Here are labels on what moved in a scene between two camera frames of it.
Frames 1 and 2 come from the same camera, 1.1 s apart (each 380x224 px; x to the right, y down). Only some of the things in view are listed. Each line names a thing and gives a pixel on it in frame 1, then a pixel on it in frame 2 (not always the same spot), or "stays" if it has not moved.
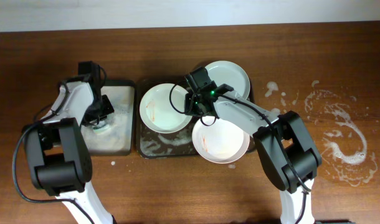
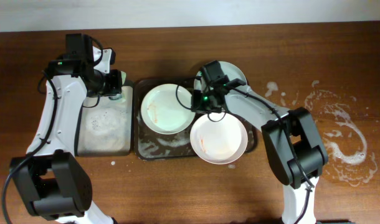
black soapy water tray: x=115 y=135 stays
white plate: x=162 y=109 stays
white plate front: x=221 y=143 stays
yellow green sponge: x=101 y=129 to x=123 y=76
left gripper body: x=99 y=109 to x=112 y=84
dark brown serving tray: x=179 y=144 stays
